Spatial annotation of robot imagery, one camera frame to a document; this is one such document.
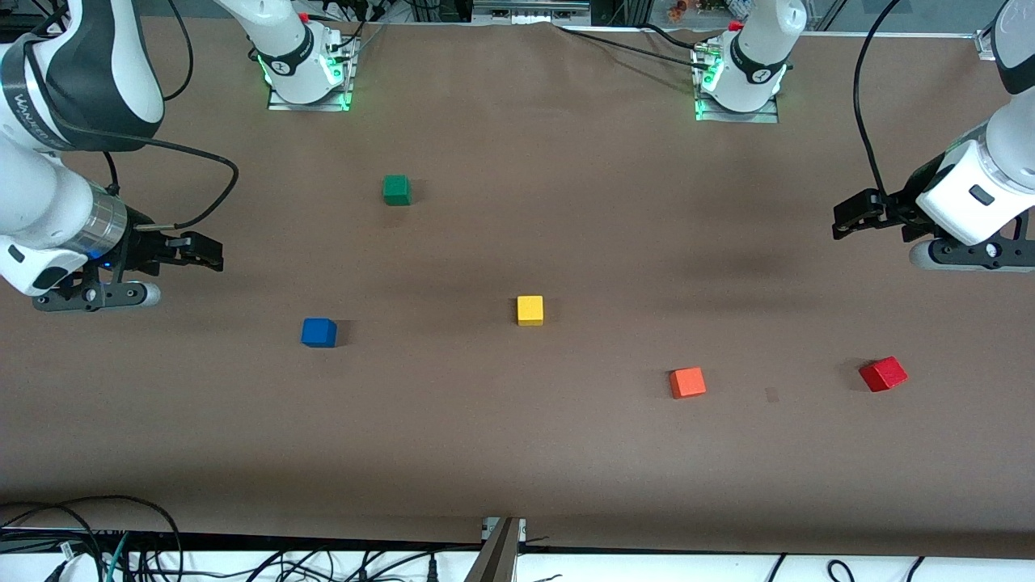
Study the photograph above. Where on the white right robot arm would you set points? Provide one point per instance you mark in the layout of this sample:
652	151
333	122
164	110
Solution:
73	73

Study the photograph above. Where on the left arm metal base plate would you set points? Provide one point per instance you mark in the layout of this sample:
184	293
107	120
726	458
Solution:
740	115

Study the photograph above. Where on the green wooden block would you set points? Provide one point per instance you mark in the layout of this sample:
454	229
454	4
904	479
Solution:
396	190

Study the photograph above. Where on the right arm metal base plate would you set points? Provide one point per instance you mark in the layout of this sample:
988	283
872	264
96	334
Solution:
311	103

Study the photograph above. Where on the metal table corner bracket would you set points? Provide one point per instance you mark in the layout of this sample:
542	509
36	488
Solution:
986	44

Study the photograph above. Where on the aluminium frame post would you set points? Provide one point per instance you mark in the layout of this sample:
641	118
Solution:
495	554

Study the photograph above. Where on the white lower shelf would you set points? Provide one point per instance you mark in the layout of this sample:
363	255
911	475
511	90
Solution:
647	570

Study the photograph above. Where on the blue wooden block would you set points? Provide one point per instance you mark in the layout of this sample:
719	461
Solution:
318	332

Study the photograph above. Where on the yellow wooden block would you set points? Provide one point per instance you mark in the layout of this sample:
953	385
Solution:
530	310

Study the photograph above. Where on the orange wooden block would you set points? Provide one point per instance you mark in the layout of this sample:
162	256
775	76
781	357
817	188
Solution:
687	382

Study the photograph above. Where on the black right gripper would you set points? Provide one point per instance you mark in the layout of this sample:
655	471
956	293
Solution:
144	249

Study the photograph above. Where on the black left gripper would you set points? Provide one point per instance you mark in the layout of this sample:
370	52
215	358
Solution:
906	207

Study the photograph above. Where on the red wooden block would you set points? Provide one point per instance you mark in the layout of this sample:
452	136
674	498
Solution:
883	374

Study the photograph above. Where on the grey metal rail device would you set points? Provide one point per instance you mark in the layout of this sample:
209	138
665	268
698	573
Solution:
530	11

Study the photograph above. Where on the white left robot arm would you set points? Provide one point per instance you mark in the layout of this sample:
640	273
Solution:
760	48

